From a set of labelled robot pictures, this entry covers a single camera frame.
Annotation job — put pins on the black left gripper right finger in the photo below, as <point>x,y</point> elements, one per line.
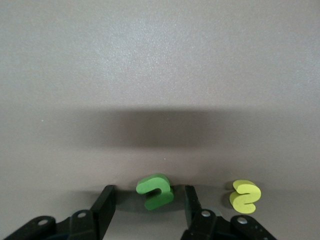
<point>193,220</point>

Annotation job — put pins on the brown table cover sheet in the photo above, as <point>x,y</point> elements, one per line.
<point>150,62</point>

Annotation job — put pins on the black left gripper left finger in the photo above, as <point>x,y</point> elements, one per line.
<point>102,215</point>

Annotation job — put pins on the yellow foam letter s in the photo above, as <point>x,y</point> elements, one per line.
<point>246,187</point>

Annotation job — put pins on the green foam letter n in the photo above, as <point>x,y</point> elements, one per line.
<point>163,183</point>

